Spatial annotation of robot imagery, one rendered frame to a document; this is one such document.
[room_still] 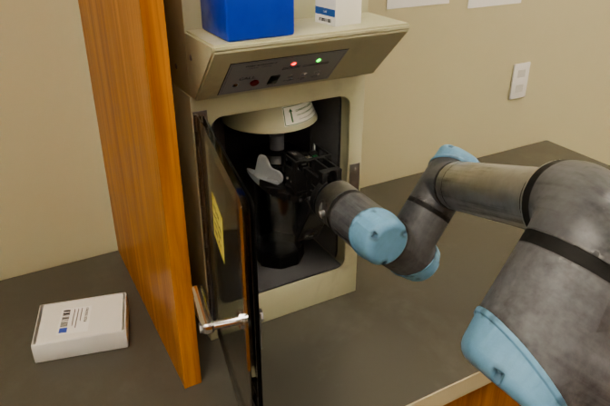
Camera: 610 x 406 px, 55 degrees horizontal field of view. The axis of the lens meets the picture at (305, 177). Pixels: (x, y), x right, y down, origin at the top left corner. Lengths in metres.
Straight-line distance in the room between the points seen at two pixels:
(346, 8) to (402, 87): 0.81
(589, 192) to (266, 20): 0.46
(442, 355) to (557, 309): 0.59
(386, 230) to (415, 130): 0.96
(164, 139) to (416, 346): 0.60
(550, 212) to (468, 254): 0.84
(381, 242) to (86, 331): 0.58
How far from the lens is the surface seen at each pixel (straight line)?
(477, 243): 1.46
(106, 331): 1.14
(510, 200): 0.70
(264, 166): 1.04
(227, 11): 0.79
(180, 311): 0.96
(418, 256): 0.93
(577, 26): 2.15
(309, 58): 0.88
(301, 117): 1.03
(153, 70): 0.79
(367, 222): 0.83
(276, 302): 1.16
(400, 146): 1.75
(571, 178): 0.61
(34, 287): 1.38
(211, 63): 0.80
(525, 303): 0.56
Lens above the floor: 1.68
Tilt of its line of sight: 25 degrees down
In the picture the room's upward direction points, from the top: straight up
